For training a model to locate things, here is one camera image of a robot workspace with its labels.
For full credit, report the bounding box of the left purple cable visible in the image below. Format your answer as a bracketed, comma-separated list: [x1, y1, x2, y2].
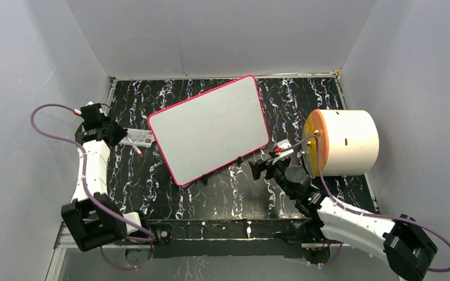
[30, 104, 156, 271]

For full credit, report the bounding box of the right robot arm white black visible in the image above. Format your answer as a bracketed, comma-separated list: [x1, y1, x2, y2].
[249, 158, 438, 280]

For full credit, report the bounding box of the pink framed whiteboard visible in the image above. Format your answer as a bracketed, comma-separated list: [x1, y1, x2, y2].
[148, 75, 270, 186]

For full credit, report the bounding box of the red whiteboard marker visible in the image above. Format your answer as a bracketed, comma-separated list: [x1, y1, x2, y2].
[125, 136, 144, 157]

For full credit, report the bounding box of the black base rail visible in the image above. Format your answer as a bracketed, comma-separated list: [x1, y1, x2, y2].
[147, 219, 344, 260]

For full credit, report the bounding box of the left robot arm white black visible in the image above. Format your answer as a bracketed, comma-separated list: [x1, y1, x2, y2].
[61, 102, 152, 252]

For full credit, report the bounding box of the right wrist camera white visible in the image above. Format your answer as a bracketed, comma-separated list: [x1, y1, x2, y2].
[273, 139, 294, 159]

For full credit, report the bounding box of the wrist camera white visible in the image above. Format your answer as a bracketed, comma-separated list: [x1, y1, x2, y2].
[273, 139, 294, 159]
[80, 102, 104, 116]

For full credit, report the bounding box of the white printed card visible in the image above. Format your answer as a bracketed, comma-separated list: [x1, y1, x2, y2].
[120, 128, 155, 148]

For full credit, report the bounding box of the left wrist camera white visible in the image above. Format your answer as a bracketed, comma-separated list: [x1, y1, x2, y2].
[80, 102, 104, 116]

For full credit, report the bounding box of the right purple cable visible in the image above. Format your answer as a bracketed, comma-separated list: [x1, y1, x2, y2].
[273, 135, 450, 273]

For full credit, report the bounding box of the white cylinder orange end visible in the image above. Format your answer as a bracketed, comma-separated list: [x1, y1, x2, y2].
[302, 109, 379, 177]

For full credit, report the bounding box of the aluminium frame rail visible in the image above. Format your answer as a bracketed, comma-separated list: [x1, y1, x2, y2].
[53, 220, 403, 250]

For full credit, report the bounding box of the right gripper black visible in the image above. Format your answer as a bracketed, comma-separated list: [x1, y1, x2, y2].
[248, 151, 296, 200]

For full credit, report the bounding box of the purple cable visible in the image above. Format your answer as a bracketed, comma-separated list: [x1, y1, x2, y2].
[273, 135, 450, 273]
[30, 104, 156, 271]

